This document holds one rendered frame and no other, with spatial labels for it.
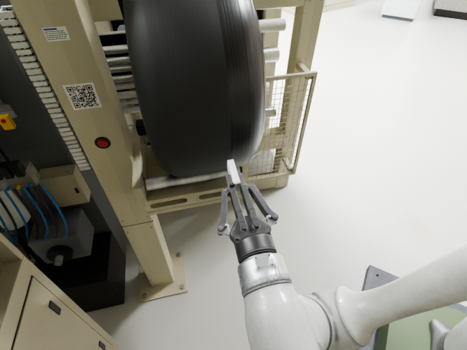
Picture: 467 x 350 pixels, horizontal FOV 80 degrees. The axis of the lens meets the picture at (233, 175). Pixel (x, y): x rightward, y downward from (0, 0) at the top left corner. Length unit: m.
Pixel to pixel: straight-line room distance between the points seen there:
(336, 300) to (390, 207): 1.79
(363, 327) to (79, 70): 0.84
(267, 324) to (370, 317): 0.19
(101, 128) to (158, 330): 1.14
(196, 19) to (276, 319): 0.59
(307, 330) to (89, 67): 0.75
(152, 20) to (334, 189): 1.88
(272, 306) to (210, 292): 1.28
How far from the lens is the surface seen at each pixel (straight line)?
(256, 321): 0.49
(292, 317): 0.48
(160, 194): 1.02
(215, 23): 0.68
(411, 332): 1.03
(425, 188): 2.62
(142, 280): 1.83
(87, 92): 0.88
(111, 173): 1.05
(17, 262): 1.00
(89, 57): 0.83
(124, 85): 1.31
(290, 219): 2.02
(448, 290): 0.47
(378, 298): 0.57
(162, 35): 0.67
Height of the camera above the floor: 1.61
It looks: 45 degrees down
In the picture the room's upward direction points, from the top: straight up
